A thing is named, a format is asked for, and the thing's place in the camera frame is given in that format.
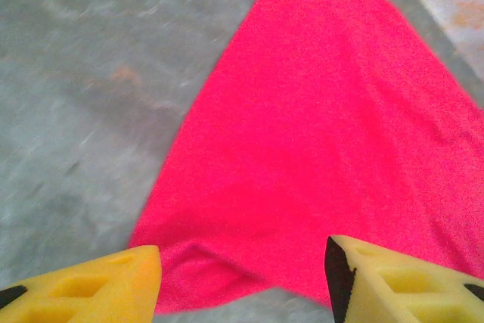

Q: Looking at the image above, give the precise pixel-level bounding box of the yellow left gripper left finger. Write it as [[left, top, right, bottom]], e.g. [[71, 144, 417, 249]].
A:
[[0, 245, 163, 323]]

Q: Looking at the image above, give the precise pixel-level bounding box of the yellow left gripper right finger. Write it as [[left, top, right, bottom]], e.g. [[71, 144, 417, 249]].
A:
[[325, 234, 484, 323]]

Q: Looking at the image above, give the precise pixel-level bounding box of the red t-shirt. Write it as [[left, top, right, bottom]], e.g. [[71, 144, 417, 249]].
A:
[[127, 0, 484, 316]]

